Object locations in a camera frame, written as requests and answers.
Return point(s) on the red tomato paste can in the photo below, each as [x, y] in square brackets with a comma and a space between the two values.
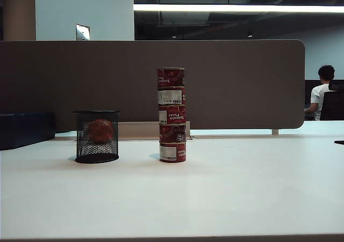
[170, 78]

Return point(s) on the tomato can large Paste lettering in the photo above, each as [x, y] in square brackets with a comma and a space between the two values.
[173, 114]

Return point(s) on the tomato can wide white label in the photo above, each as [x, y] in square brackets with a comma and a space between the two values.
[172, 96]

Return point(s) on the tomato can black sticker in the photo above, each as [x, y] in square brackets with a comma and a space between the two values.
[169, 133]

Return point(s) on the tomato can white barcode label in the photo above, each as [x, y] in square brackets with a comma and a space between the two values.
[172, 152]

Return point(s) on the brown desk divider panel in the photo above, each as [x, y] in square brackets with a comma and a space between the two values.
[236, 86]

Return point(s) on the orange red ball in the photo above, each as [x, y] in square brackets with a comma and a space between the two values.
[100, 130]

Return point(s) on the black mesh pen holder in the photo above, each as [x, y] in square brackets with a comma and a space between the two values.
[80, 134]

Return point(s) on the small black ceiling spotlight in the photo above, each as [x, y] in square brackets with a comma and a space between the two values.
[250, 34]

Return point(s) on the long ceiling light strip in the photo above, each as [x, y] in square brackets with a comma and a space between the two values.
[236, 8]

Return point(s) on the computer monitor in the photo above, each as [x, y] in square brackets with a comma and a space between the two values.
[309, 88]

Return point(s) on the person in white shirt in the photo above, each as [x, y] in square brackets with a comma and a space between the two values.
[318, 96]

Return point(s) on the dark blue box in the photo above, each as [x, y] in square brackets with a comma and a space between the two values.
[24, 129]

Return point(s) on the black office chair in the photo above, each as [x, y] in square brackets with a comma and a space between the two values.
[333, 106]

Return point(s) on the flat black object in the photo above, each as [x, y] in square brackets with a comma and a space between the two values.
[340, 142]

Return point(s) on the white divider foot bracket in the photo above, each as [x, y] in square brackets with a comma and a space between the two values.
[275, 131]

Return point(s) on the metal wall plate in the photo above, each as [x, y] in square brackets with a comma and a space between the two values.
[82, 32]

